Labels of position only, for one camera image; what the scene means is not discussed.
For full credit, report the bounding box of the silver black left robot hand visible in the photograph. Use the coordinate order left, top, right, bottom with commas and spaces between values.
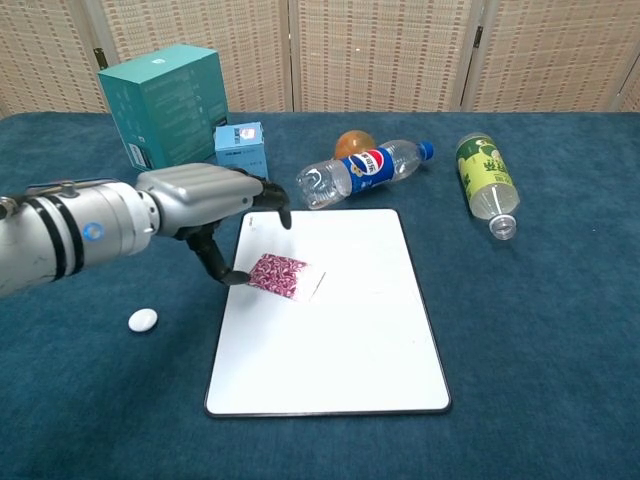
134, 162, 293, 288

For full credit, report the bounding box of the white round magnet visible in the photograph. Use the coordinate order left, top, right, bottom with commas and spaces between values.
127, 308, 159, 334

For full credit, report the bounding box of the white board black frame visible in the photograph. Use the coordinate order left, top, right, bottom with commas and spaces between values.
203, 208, 453, 419

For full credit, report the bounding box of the small light blue box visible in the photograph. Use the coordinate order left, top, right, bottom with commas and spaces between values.
213, 121, 272, 181

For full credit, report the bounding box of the large teal cardboard box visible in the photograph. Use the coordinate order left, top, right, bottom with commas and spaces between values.
96, 43, 230, 174

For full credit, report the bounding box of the orange round fruit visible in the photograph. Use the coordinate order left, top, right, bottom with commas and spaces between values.
333, 129, 376, 161

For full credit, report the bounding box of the woven bamboo screen panel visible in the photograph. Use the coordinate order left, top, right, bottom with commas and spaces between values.
459, 0, 639, 114
82, 0, 296, 114
287, 0, 489, 114
619, 64, 640, 114
0, 0, 109, 119

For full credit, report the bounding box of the clear Pepsi plastic bottle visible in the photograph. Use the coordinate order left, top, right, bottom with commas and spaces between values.
295, 140, 435, 210

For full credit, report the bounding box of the green label plastic bottle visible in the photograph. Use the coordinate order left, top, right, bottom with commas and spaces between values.
454, 131, 521, 242

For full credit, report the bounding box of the dark teal table cloth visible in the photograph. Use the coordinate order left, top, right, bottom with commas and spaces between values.
0, 110, 640, 480

